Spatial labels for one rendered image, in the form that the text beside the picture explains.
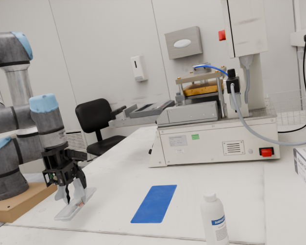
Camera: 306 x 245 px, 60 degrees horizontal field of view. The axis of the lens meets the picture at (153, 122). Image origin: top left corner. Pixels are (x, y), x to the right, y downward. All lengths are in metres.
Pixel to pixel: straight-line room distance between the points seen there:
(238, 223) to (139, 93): 2.30
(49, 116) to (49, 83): 2.75
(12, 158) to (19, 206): 0.20
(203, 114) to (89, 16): 2.30
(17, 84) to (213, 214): 0.90
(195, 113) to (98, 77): 2.17
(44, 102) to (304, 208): 0.72
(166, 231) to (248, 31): 0.69
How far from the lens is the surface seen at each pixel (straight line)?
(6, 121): 0.89
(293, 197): 0.78
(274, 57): 2.60
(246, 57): 1.03
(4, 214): 1.12
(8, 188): 1.22
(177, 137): 1.09
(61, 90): 3.45
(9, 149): 1.21
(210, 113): 1.04
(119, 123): 1.23
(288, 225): 0.68
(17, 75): 1.19
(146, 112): 1.18
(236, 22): 1.01
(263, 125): 1.04
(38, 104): 0.81
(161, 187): 0.99
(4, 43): 1.18
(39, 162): 3.75
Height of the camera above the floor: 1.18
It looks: 12 degrees down
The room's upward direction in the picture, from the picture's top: 12 degrees counter-clockwise
